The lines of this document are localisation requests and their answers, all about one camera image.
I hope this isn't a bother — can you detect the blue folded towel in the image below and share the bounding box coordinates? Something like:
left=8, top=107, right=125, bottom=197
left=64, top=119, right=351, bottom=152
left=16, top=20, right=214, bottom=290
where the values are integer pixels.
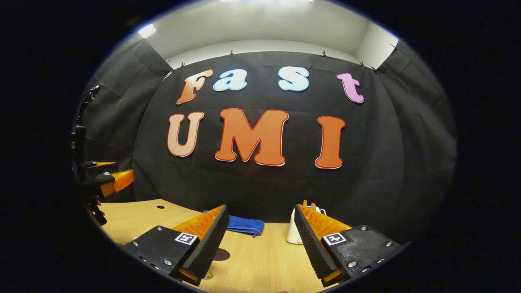
left=203, top=210, right=265, bottom=238

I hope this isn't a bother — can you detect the black backdrop cloth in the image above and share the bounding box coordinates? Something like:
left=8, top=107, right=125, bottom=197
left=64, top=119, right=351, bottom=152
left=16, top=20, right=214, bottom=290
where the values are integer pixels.
left=79, top=39, right=456, bottom=245

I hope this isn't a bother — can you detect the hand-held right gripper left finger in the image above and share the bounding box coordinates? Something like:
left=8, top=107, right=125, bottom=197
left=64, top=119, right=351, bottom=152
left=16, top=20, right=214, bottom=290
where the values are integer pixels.
left=121, top=204, right=230, bottom=286

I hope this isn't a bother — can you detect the white toaster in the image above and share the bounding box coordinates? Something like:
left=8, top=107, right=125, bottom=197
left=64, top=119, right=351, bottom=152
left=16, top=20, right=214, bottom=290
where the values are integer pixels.
left=286, top=206, right=327, bottom=245

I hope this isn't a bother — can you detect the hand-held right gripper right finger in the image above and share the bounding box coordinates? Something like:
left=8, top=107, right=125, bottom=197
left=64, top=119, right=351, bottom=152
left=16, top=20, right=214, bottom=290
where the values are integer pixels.
left=293, top=204, right=407, bottom=288

